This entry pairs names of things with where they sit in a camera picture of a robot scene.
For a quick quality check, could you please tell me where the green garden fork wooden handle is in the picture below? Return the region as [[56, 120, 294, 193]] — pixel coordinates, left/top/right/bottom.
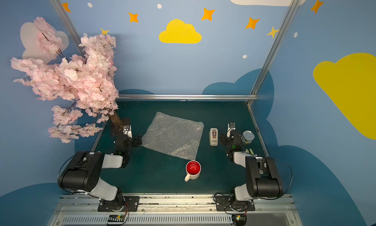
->
[[245, 149, 254, 155]]

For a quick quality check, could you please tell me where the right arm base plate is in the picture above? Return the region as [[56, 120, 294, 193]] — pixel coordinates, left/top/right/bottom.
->
[[213, 194, 255, 212]]

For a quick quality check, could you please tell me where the white mug red inside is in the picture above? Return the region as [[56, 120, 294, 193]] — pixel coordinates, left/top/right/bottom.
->
[[184, 160, 202, 182]]

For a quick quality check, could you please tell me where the pink cherry blossom tree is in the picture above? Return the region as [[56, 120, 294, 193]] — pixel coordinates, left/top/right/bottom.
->
[[11, 31, 119, 143]]

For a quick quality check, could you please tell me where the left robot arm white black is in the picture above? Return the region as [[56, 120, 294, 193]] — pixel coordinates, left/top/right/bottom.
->
[[57, 135, 142, 212]]

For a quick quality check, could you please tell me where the bubble wrap sheet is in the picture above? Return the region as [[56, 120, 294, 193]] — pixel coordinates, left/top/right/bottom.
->
[[142, 112, 204, 160]]

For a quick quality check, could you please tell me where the small round device right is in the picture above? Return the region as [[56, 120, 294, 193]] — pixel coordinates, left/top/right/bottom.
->
[[232, 214, 247, 226]]

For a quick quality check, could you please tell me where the tree base plate dark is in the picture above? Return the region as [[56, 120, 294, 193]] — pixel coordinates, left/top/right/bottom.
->
[[110, 118, 131, 137]]

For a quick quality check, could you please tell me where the small circuit board left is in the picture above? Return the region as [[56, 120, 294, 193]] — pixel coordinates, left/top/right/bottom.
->
[[106, 214, 125, 226]]

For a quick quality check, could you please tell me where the aluminium rail front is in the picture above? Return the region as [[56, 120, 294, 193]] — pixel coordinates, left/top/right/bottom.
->
[[48, 194, 303, 226]]

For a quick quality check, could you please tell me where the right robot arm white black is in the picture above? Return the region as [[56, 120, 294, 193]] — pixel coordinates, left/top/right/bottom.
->
[[219, 130, 285, 202]]

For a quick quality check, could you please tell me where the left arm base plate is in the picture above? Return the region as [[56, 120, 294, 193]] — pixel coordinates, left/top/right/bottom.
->
[[98, 196, 140, 212]]

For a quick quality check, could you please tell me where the white tape dispenser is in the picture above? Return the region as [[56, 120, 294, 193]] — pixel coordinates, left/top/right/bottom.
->
[[209, 128, 218, 146]]

